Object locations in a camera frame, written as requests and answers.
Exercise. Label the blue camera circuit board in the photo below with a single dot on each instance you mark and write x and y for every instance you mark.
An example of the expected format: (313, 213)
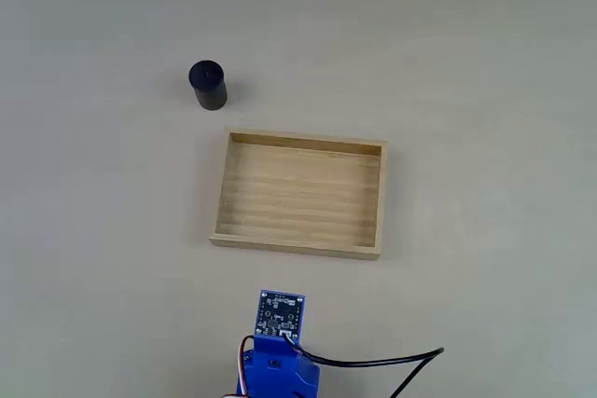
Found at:
(280, 314)

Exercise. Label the black cylinder canister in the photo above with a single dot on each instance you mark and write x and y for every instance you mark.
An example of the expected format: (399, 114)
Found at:
(208, 83)

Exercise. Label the shallow wooden box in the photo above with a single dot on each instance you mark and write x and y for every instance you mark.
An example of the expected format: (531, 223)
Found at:
(298, 193)

